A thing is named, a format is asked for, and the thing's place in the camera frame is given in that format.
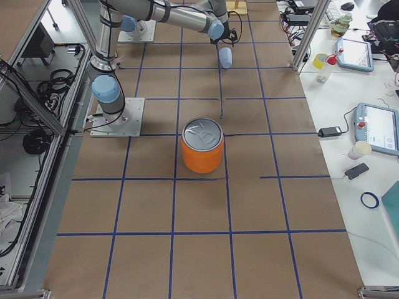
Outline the light blue plastic cup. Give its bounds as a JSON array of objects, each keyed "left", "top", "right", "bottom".
[{"left": 218, "top": 47, "right": 233, "bottom": 69}]

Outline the blue tape ring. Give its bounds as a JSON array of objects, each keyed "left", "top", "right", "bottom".
[{"left": 360, "top": 191, "right": 380, "bottom": 210}]

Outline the near teach pendant tablet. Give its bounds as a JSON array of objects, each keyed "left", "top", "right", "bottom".
[{"left": 354, "top": 103, "right": 398, "bottom": 156}]

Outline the aluminium frame post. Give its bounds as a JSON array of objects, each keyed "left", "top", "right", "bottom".
[{"left": 291, "top": 0, "right": 330, "bottom": 71}]

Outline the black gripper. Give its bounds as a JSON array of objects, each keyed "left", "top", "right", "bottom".
[{"left": 209, "top": 28, "right": 238, "bottom": 44}]

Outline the green glass jar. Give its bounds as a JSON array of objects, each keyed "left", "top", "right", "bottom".
[{"left": 330, "top": 13, "right": 352, "bottom": 38}]

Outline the black smartphone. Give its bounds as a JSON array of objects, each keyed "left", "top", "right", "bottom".
[{"left": 344, "top": 163, "right": 370, "bottom": 180}]

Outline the white paper cup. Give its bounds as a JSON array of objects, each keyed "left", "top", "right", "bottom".
[{"left": 347, "top": 141, "right": 372, "bottom": 160}]

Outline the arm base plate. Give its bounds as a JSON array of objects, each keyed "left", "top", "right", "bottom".
[
  {"left": 90, "top": 97, "right": 145, "bottom": 138},
  {"left": 118, "top": 16, "right": 156, "bottom": 43}
]

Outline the teal board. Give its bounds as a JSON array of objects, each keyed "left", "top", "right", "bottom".
[{"left": 382, "top": 181, "right": 399, "bottom": 237}]

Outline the far teach pendant tablet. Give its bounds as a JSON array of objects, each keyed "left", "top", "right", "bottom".
[{"left": 335, "top": 37, "right": 374, "bottom": 72}]

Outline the teach pendant tablet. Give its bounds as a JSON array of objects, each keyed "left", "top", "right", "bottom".
[
  {"left": 335, "top": 37, "right": 374, "bottom": 72},
  {"left": 354, "top": 103, "right": 398, "bottom": 156}
]

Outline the yellow tape roll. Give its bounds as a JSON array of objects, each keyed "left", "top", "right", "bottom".
[{"left": 312, "top": 53, "right": 329, "bottom": 70}]

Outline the black power adapter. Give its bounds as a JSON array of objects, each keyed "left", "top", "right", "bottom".
[{"left": 317, "top": 126, "right": 343, "bottom": 138}]

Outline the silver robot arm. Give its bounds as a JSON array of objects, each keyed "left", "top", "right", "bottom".
[
  {"left": 120, "top": 15, "right": 147, "bottom": 36},
  {"left": 87, "top": 1, "right": 241, "bottom": 129}
]

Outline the wooden mug tree stand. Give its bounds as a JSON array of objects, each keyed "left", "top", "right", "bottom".
[{"left": 226, "top": 0, "right": 248, "bottom": 15}]

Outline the orange canister with grey lid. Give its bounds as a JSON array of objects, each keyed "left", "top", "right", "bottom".
[{"left": 181, "top": 118, "right": 224, "bottom": 174}]

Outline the red capped squeeze bottle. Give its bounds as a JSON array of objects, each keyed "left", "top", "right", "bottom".
[{"left": 316, "top": 54, "right": 338, "bottom": 83}]

